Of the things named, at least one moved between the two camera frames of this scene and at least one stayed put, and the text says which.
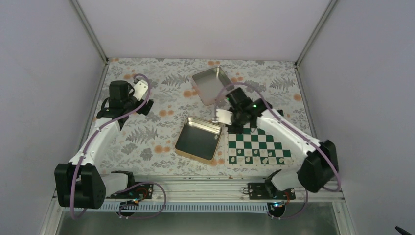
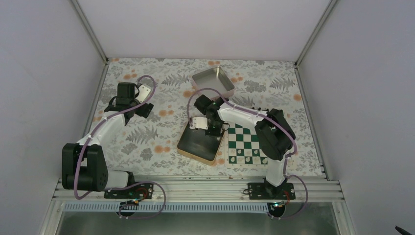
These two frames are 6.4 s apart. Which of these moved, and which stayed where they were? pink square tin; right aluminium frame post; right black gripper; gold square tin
Moved: right black gripper
Stayed: right aluminium frame post; gold square tin; pink square tin
